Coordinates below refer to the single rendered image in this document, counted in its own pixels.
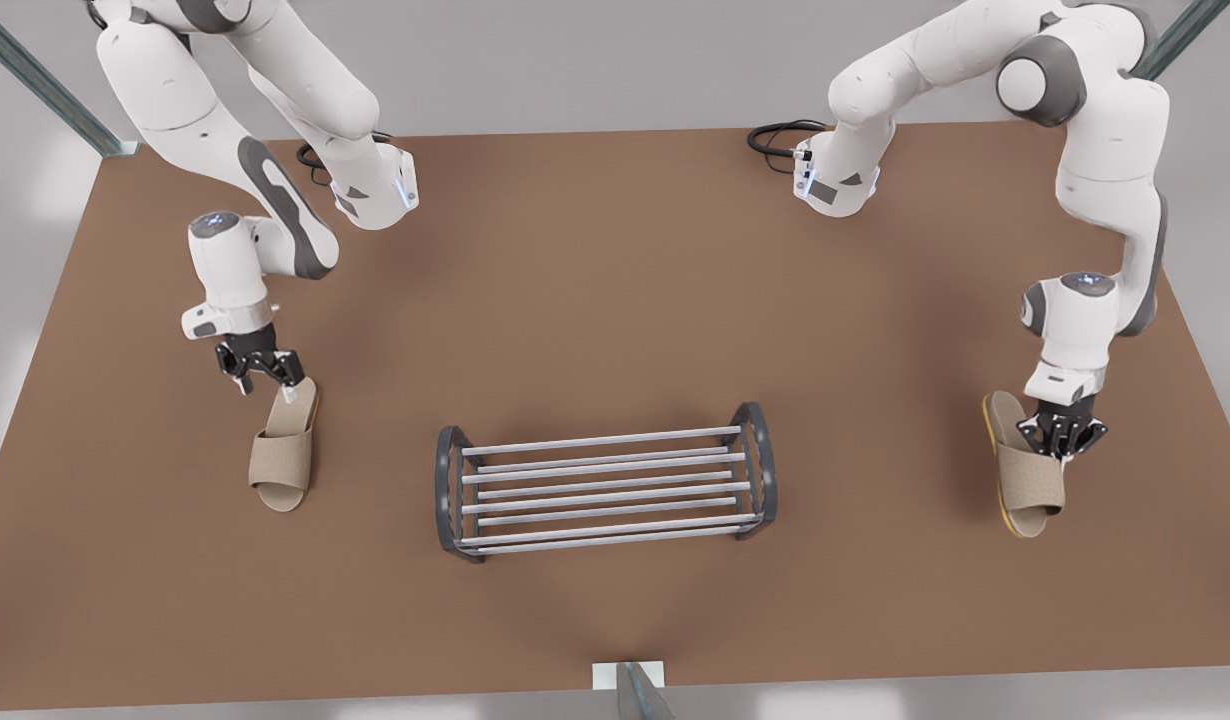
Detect beige slipper yellow sole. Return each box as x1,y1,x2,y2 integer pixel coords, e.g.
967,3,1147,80
981,390,1067,540

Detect grey metal shoe rack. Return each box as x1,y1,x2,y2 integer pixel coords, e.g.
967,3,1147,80
434,401,779,564

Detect black cable loop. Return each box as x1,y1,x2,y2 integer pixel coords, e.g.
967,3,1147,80
747,119,832,176
296,131,395,188

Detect silver frame post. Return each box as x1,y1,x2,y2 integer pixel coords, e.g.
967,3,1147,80
591,660,676,720
0,4,140,159
1133,0,1230,82

